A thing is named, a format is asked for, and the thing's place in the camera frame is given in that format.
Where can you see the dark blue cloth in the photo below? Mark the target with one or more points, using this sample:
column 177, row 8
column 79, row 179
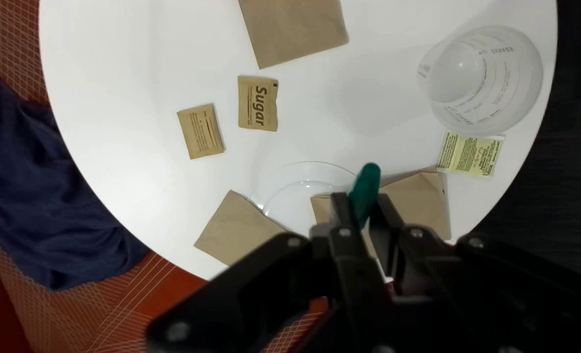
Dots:
column 52, row 224

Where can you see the brown napkin centre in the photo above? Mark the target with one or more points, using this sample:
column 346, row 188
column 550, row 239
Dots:
column 285, row 30

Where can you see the brown napkin near sofa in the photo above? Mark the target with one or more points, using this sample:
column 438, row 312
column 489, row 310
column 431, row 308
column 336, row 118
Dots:
column 236, row 228

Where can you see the brown sugar packet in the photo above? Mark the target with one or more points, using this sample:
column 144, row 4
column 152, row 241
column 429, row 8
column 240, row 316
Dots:
column 258, row 102
column 201, row 132

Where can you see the blue green pen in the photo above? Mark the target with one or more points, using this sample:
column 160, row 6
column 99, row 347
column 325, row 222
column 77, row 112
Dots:
column 364, row 192

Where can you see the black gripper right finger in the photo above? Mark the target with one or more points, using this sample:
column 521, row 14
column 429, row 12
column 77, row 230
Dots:
column 405, row 249

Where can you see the orange red sofa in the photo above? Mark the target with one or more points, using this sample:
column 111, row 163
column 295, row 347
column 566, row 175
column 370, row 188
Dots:
column 105, row 316

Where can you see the brown napkin left of cup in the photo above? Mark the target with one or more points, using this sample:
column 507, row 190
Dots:
column 419, row 198

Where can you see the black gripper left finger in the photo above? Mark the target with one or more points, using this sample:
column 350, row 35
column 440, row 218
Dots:
column 360, row 302

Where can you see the yellow green sweetener packet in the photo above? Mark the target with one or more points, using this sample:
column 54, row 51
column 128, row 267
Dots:
column 474, row 155

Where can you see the clear plastic lid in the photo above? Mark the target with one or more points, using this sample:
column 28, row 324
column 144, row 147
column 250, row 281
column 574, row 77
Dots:
column 285, row 194

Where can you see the clear plastic measuring cup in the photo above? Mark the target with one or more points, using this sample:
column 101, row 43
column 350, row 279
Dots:
column 482, row 81

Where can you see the round white table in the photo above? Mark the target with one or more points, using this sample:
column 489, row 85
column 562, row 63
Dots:
column 118, row 73

